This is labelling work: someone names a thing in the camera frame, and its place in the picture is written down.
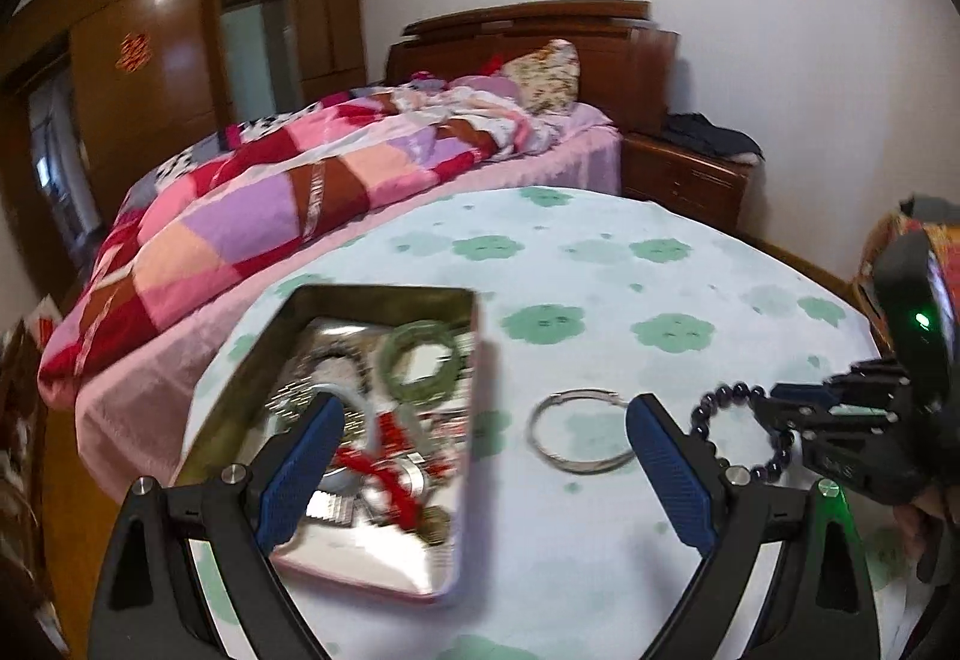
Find floral pillow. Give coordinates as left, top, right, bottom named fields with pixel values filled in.
left=500, top=38, right=583, bottom=116

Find white jade bangle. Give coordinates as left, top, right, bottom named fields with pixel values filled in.
left=319, top=382, right=455, bottom=492

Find pink patchwork quilt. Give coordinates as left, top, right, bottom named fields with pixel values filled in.
left=37, top=88, right=557, bottom=400

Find green jade block bracelet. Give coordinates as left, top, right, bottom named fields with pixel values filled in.
left=374, top=321, right=478, bottom=404

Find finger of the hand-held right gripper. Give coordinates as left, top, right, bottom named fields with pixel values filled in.
left=769, top=358, right=912, bottom=410
left=748, top=397, right=905, bottom=455

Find red string cord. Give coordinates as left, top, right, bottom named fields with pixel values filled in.
left=334, top=411, right=437, bottom=530

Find brown bead bracelet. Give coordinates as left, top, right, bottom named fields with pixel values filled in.
left=302, top=340, right=377, bottom=385

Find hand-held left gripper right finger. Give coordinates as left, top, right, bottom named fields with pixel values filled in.
left=625, top=392, right=883, bottom=660

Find colourful patterned bag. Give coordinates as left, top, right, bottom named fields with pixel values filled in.
left=853, top=195, right=960, bottom=335

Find dark folded clothes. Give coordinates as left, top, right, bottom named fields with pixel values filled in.
left=663, top=112, right=765, bottom=163

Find person's right hand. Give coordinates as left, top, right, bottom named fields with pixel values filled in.
left=891, top=480, right=960, bottom=584

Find thin silver metal bangle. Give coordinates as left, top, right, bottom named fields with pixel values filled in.
left=527, top=389, right=639, bottom=476

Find wooden nightstand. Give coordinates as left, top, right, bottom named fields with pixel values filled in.
left=620, top=131, right=759, bottom=231

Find brown wooden wardrobe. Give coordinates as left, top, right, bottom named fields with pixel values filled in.
left=0, top=0, right=370, bottom=305

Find pink tin box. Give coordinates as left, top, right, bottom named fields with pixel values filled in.
left=172, top=284, right=500, bottom=605

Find gold metal link bracelet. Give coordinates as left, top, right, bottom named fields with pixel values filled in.
left=303, top=490, right=358, bottom=527

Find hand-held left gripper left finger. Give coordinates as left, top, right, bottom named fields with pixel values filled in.
left=88, top=392, right=347, bottom=660

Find wooden bed headboard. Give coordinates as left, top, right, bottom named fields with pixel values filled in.
left=385, top=0, right=680, bottom=137

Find dark purple bead bracelet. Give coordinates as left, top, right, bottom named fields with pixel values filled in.
left=690, top=383, right=797, bottom=482

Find red knot wardrobe sticker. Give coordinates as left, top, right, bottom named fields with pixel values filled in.
left=112, top=31, right=149, bottom=74

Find silver stretch watch band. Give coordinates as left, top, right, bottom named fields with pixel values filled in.
left=265, top=378, right=325, bottom=422

